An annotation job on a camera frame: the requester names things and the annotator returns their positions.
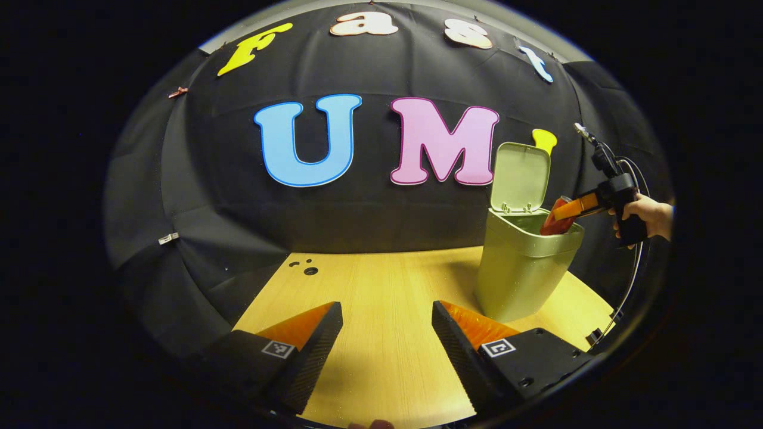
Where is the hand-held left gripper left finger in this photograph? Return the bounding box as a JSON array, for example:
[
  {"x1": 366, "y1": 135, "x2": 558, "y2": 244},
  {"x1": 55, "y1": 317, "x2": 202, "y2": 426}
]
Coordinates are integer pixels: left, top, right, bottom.
[{"x1": 200, "y1": 301, "x2": 344, "y2": 416}]

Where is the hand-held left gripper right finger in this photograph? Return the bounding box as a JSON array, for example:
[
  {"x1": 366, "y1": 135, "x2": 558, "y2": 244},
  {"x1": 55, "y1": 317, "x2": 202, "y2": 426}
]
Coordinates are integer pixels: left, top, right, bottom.
[{"x1": 432, "y1": 300, "x2": 597, "y2": 415}]

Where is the red pop can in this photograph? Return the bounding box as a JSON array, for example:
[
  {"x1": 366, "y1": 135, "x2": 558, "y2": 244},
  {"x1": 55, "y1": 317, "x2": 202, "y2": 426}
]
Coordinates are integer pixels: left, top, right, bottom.
[{"x1": 539, "y1": 195, "x2": 578, "y2": 237}]

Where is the green desktop garbage bin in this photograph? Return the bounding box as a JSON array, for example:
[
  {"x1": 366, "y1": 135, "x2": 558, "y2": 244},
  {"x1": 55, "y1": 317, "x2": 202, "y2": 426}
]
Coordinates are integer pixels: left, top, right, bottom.
[{"x1": 475, "y1": 142, "x2": 585, "y2": 324}]

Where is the wooden desktop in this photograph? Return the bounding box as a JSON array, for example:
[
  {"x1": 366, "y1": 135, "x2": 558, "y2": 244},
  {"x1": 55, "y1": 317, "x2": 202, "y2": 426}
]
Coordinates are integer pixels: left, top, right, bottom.
[{"x1": 232, "y1": 245, "x2": 615, "y2": 429}]

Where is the black backdrop cloth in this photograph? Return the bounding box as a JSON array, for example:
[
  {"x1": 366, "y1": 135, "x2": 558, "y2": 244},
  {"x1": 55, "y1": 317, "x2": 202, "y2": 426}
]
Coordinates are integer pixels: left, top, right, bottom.
[{"x1": 103, "y1": 0, "x2": 674, "y2": 364}]

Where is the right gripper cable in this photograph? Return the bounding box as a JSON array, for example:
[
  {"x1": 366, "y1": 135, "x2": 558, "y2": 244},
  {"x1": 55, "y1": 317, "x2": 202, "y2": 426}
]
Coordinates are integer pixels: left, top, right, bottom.
[{"x1": 601, "y1": 156, "x2": 652, "y2": 352}]

